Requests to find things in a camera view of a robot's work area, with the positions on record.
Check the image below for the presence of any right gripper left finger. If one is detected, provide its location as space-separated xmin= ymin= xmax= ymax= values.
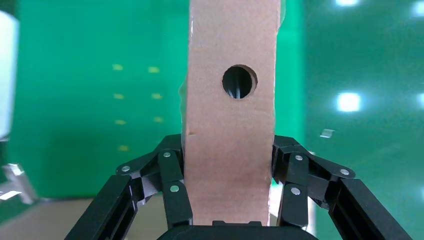
xmin=64 ymin=133 xmax=194 ymax=240

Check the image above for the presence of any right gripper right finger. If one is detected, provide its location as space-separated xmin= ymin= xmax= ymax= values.
xmin=271 ymin=134 xmax=414 ymax=240

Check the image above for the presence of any small cardboard box with hole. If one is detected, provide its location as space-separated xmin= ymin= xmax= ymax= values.
xmin=178 ymin=0 xmax=282 ymax=227

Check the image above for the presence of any silver binder clip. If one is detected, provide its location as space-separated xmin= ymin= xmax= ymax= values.
xmin=319 ymin=128 xmax=336 ymax=140
xmin=0 ymin=163 xmax=38 ymax=206

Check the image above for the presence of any large green tablecloth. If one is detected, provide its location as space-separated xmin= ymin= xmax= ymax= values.
xmin=14 ymin=0 xmax=307 ymax=200

